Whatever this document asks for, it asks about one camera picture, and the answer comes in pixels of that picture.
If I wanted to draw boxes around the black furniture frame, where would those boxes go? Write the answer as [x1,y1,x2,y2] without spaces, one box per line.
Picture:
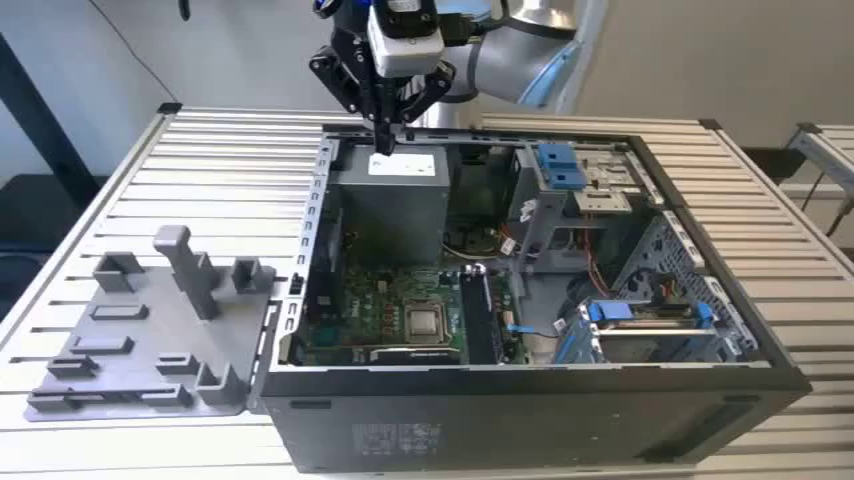
[0,32,101,211]

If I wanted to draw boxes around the thin black wall cable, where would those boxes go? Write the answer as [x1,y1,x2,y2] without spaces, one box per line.
[85,0,180,107]

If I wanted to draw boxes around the metal slat side table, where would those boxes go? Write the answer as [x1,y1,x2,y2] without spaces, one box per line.
[777,122,854,241]

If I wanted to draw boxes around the black wire with blue plug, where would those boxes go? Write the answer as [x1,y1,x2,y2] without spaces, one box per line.
[504,323,570,339]

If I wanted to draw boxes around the red and orange wires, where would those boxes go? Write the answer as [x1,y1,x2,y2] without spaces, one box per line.
[578,227,610,301]

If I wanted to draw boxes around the silver CPU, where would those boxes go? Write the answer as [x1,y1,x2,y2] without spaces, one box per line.
[407,309,447,339]

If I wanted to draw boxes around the black camera cable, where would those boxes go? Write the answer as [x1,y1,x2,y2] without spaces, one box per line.
[436,10,483,101]

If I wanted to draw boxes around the grey power supply unit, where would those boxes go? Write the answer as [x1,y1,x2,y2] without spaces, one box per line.
[328,144,456,265]

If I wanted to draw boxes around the grey plastic parts rack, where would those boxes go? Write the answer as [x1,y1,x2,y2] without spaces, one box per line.
[23,224,279,424]

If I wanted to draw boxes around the white and yellow wires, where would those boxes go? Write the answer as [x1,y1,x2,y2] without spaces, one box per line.
[440,227,519,261]

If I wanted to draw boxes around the blue disk carrier with disk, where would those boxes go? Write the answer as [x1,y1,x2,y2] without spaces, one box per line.
[556,297,730,365]

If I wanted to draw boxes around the black open PC case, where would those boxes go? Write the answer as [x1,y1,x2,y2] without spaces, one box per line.
[250,122,814,475]

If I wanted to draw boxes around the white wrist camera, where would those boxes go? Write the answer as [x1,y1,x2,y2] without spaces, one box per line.
[364,0,447,79]

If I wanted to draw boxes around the blue plastic disk carrier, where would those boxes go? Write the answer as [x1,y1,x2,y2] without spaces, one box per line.
[535,142,590,192]

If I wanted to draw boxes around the CPU socket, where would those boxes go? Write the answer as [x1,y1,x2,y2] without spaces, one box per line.
[396,297,458,347]

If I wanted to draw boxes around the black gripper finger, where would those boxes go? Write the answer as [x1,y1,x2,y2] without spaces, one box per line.
[386,62,458,154]
[307,28,390,156]

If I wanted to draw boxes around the grey metal drive cage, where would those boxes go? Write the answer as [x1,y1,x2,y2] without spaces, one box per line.
[507,141,654,274]

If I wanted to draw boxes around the black graphics card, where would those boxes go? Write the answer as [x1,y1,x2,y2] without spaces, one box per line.
[356,343,468,367]

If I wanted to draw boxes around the black RAM stick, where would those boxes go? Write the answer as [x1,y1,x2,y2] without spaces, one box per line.
[459,263,507,365]
[31,388,189,402]

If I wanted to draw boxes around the coloured wire bundle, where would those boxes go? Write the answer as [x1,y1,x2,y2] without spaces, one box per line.
[636,272,677,307]

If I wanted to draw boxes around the green motherboard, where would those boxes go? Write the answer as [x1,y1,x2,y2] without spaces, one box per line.
[292,264,535,369]

